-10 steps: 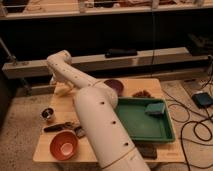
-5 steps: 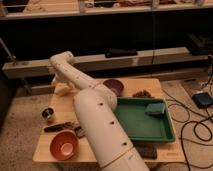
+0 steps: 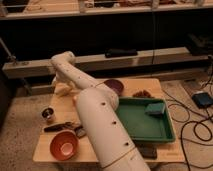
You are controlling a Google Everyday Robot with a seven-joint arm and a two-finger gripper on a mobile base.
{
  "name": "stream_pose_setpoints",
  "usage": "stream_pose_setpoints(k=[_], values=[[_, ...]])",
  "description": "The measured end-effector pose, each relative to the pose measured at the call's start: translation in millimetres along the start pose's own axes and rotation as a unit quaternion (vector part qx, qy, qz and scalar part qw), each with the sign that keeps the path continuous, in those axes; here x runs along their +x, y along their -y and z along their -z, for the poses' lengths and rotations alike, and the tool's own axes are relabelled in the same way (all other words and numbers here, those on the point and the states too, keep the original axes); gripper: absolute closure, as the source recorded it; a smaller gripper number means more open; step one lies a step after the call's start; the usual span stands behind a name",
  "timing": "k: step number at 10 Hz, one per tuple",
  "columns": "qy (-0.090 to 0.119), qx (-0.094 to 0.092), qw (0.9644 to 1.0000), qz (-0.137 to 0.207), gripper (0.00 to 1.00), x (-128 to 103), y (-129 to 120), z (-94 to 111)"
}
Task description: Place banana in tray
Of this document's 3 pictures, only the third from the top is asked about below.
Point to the blue black floor box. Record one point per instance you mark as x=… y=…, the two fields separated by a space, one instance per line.
x=202 y=100

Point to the small metal cup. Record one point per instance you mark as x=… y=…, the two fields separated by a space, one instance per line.
x=48 y=114

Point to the green plastic tray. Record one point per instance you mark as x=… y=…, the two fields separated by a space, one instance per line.
x=142 y=127

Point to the purple bowl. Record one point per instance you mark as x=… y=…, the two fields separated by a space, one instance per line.
x=116 y=85

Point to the orange plastic bowl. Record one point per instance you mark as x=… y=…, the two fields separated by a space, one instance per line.
x=64 y=145

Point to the long metal beam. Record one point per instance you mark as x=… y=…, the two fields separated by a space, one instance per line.
x=23 y=69

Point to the dark rectangular sponge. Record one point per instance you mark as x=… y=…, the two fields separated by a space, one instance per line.
x=149 y=152

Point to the black device on beam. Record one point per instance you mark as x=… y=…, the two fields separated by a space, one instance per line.
x=120 y=52

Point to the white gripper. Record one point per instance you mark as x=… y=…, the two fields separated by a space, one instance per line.
x=62 y=88

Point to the green sponge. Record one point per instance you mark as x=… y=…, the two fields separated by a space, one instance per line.
x=155 y=108

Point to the red brown food pile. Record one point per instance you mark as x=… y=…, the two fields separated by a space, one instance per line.
x=142 y=94

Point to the dark brown utensil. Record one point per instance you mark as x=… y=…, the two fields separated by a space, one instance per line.
x=62 y=126

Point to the small dark box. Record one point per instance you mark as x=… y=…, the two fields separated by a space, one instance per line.
x=79 y=131

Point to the wooden table board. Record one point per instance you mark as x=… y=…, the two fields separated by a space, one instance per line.
x=64 y=111

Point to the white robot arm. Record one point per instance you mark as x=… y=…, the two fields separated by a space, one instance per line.
x=96 y=104

